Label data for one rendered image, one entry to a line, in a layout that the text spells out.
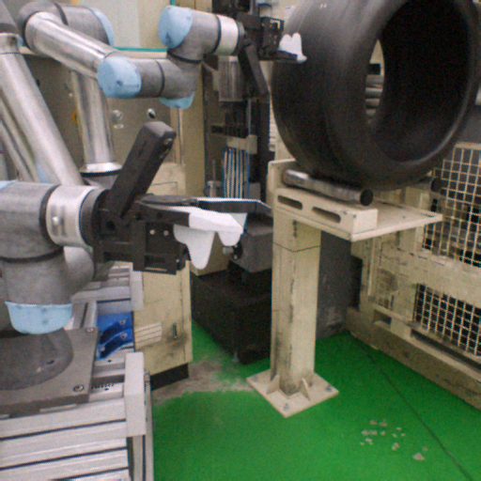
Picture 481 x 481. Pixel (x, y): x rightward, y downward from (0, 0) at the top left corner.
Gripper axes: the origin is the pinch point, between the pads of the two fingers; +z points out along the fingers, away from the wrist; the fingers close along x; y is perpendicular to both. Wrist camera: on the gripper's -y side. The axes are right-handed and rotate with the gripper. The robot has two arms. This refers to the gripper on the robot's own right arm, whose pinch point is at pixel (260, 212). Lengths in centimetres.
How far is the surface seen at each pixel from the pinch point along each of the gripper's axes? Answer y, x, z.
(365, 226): 14, -79, 13
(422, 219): 13, -97, 29
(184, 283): 47, -117, -53
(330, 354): 86, -157, 3
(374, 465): 94, -96, 22
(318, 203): 9, -85, -1
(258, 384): 89, -125, -23
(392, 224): 14, -89, 20
